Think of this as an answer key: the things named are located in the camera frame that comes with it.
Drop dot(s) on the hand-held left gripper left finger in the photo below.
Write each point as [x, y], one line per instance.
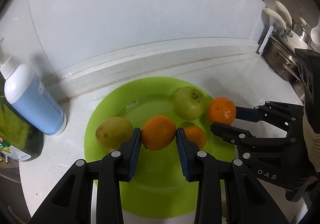
[133, 154]

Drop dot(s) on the yellowish green apple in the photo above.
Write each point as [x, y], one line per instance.
[112, 132]

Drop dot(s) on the large steel pot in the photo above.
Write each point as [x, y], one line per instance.
[282, 64]

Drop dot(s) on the white pan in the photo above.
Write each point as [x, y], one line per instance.
[273, 19]
[283, 11]

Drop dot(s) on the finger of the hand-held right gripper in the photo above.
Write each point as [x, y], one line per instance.
[247, 114]
[230, 135]

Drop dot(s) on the person's right hand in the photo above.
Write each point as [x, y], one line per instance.
[311, 181]

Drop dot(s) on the white blue pump bottle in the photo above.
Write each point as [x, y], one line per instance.
[32, 101]

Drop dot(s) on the white spoon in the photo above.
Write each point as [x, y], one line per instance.
[315, 35]

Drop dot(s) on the large orange mandarin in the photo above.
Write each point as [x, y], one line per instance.
[158, 132]

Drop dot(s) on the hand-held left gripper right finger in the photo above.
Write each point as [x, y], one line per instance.
[183, 156]

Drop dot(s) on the lidded steel pot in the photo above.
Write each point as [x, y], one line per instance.
[301, 29]

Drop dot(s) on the green dish soap bottle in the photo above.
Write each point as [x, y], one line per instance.
[15, 134]

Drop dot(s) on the green plate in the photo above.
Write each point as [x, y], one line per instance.
[155, 179]

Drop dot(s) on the small orange mandarin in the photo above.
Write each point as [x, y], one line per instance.
[196, 135]

